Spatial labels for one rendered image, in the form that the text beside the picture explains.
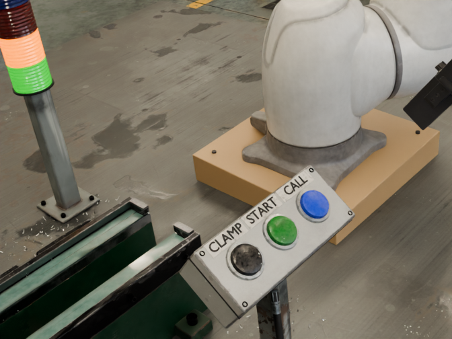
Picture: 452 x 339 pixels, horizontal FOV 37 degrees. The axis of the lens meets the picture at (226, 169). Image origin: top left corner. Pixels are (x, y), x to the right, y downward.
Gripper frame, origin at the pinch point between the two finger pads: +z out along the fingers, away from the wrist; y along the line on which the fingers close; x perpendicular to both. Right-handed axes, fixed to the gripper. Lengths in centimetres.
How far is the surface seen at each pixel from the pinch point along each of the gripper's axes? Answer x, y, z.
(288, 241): 1.1, 17.5, 9.6
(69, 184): -32, 9, 60
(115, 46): -69, -40, 93
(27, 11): -49, 8, 35
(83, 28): -186, -158, 277
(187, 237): -8.4, 12.6, 33.3
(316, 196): -0.5, 11.5, 9.5
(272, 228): -0.7, 18.0, 9.5
